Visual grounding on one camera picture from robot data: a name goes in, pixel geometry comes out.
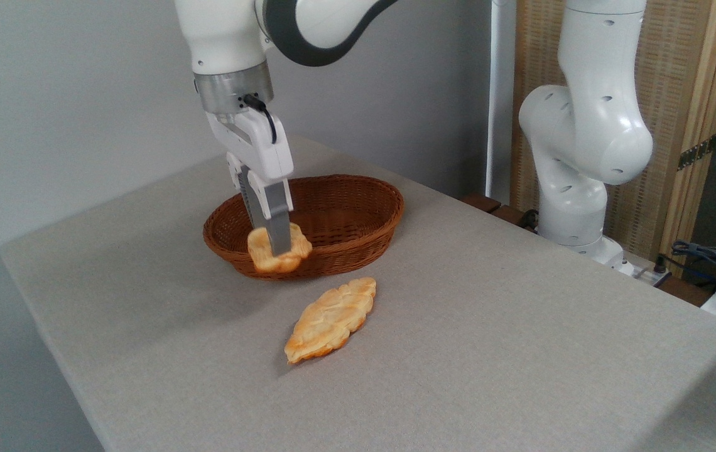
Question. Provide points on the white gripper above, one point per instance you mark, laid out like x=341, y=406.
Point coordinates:
x=257, y=147

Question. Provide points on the small round bread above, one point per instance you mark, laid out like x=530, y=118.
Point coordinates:
x=264, y=254

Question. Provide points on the white vertical pole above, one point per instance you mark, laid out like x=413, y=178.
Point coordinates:
x=501, y=94

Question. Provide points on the long leaf-shaped bread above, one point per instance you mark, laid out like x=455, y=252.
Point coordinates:
x=330, y=320

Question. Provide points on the grey tablecloth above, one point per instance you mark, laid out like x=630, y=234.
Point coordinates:
x=458, y=351

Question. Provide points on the metal screen hinge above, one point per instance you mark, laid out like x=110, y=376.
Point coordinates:
x=697, y=152

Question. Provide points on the wooden folding screen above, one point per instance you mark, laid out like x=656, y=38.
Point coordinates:
x=678, y=75

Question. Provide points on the brown wicker basket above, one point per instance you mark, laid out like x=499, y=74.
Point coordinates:
x=345, y=213

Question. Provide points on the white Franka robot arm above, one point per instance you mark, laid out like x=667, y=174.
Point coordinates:
x=603, y=125

